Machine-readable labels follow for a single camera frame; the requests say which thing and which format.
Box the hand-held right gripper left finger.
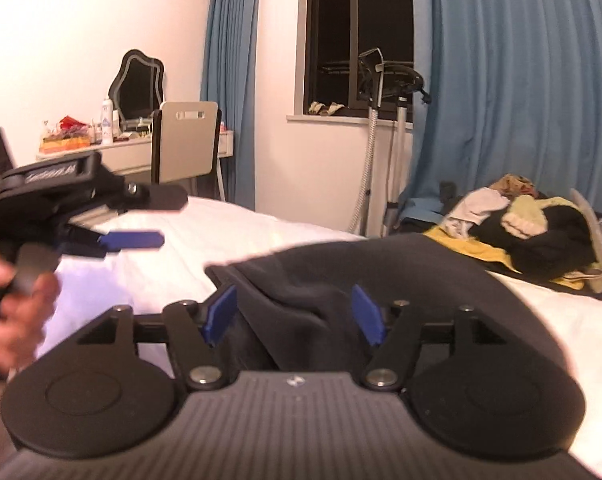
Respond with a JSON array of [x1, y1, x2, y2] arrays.
[[76, 284, 238, 392]]

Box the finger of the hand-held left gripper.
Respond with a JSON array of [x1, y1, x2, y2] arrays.
[[106, 182, 189, 212], [61, 224, 165, 259]]

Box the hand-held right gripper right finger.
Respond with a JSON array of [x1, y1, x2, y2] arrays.
[[352, 283, 512, 392]]

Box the dark grey garment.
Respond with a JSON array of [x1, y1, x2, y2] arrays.
[[204, 232, 579, 386]]

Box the pile of mixed clothes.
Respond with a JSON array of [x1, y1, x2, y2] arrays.
[[423, 172, 602, 295]]

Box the person's left hand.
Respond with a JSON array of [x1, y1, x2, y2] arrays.
[[0, 245, 62, 370]]

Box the orange box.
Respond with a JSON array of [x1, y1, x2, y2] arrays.
[[39, 136, 92, 154]]

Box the beige chair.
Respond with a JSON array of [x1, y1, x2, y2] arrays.
[[151, 101, 227, 202]]

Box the white dressing table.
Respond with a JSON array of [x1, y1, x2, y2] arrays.
[[35, 130, 235, 201]]

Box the white bed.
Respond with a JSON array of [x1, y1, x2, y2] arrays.
[[36, 195, 602, 478]]

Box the white spray bottle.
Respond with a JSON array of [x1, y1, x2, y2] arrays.
[[101, 98, 114, 145]]

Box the wavy black-framed mirror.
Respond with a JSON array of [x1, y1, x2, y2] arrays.
[[107, 49, 166, 128]]

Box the narrow blue curtain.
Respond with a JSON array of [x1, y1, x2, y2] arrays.
[[201, 0, 262, 211]]

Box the cloth items on windowsill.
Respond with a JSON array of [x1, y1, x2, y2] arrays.
[[308, 101, 347, 117]]

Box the dark window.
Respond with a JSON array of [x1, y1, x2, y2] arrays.
[[286, 0, 414, 123]]

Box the wide blue curtain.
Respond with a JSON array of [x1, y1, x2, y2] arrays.
[[398, 0, 602, 226]]

